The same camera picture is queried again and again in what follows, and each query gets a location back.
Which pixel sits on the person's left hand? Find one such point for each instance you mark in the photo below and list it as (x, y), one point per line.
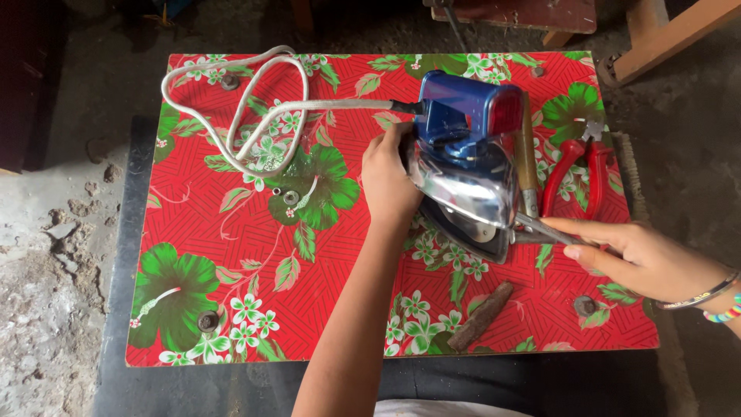
(385, 179)

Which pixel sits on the person's right hand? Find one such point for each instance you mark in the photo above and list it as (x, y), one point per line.
(654, 260)

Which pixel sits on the person's left fingers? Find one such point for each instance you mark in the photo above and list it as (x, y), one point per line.
(396, 133)

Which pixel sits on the blue and chrome electric iron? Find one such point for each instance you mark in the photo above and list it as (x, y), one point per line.
(463, 168)

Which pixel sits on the slim metal screwdriver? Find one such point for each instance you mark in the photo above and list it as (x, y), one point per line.
(544, 230)

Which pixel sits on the silver metal washer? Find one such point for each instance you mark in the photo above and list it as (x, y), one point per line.
(291, 197)

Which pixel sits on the grey round table bolt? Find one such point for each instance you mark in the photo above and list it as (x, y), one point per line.
(230, 81)
(207, 321)
(538, 72)
(584, 305)

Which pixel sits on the red floral table cover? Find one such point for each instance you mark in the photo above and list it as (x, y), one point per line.
(347, 289)

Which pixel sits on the reddish brown wooden bench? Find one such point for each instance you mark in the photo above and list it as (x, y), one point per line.
(521, 14)

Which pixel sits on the rusty brown metal file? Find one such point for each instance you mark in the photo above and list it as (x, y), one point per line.
(479, 317)

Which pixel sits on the person's white clothing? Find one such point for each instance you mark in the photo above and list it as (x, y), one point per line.
(446, 408)

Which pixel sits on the silver metal bangle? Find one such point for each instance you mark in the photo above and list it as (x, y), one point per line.
(703, 296)

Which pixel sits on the dark cabinet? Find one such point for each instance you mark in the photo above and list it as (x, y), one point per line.
(29, 87)

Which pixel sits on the light wooden furniture frame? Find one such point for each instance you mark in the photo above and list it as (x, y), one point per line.
(666, 40)

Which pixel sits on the black metal table frame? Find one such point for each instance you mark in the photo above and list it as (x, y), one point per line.
(116, 289)

